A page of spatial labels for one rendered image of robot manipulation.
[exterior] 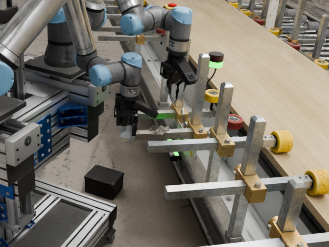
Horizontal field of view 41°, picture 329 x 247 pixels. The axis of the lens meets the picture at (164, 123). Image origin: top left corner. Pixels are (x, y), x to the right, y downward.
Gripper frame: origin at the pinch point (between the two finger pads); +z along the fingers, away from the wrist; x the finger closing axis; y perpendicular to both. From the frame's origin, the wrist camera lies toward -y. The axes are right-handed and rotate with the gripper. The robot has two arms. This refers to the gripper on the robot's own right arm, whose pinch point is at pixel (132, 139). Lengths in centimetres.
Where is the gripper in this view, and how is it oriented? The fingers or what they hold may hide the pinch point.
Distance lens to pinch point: 175.7
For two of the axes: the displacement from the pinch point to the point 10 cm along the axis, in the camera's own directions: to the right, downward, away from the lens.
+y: -9.7, 0.4, -2.5
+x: 2.4, 4.8, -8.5
